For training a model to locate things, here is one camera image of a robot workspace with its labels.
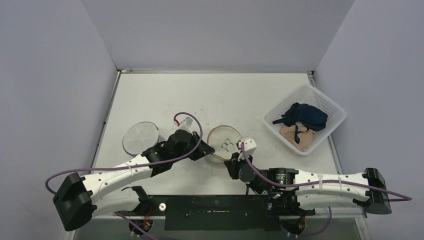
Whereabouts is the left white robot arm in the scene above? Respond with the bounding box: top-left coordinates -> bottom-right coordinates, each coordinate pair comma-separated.
53,129 -> 215,232

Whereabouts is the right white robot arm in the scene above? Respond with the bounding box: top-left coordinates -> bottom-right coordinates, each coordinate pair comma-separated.
224,152 -> 392,216

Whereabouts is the blue-trim mesh laundry bag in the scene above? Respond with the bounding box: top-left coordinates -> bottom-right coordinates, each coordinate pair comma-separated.
122,121 -> 161,157

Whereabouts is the beige bra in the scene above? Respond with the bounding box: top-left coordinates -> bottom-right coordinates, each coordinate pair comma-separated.
279,122 -> 316,152

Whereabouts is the navy blue bra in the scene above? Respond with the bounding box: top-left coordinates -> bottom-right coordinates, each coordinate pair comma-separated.
272,102 -> 328,132

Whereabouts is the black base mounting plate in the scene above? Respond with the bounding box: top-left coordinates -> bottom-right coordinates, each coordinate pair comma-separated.
124,195 -> 316,231

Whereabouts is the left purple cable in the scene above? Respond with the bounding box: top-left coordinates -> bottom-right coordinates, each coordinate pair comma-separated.
45,112 -> 204,196

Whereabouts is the purple cable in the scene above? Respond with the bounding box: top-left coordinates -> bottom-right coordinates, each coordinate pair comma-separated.
240,143 -> 413,202
45,112 -> 204,196

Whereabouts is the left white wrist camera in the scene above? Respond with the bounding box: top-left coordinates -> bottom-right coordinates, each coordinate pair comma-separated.
177,117 -> 193,134

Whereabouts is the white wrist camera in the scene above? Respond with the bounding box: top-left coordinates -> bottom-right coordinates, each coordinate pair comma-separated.
236,136 -> 257,160
177,117 -> 193,134

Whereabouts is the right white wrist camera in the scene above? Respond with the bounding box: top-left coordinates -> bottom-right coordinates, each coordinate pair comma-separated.
236,136 -> 257,160

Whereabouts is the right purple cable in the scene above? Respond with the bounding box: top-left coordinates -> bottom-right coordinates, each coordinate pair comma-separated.
240,143 -> 413,202

